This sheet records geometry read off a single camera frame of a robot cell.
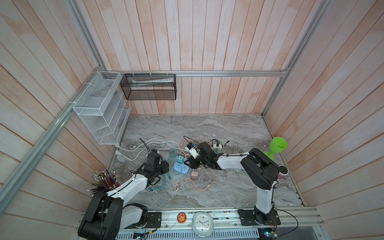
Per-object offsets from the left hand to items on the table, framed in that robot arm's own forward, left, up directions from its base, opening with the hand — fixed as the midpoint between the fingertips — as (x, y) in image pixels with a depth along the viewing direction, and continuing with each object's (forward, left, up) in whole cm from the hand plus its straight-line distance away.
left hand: (166, 167), depth 89 cm
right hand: (+5, -13, -1) cm, 14 cm away
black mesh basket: (+51, +15, +22) cm, 58 cm away
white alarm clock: (-29, -20, +1) cm, 35 cm away
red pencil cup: (-13, +27, +14) cm, 33 cm away
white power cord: (+11, +34, -2) cm, 36 cm away
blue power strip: (-1, -9, +3) cm, 10 cm away
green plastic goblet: (+7, -64, +14) cm, 66 cm away
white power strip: (+9, -31, +6) cm, 33 cm away
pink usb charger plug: (-4, -17, -1) cm, 18 cm away
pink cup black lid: (-4, -68, +4) cm, 68 cm away
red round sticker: (-26, -10, -2) cm, 28 cm away
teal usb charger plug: (+3, -8, +4) cm, 10 cm away
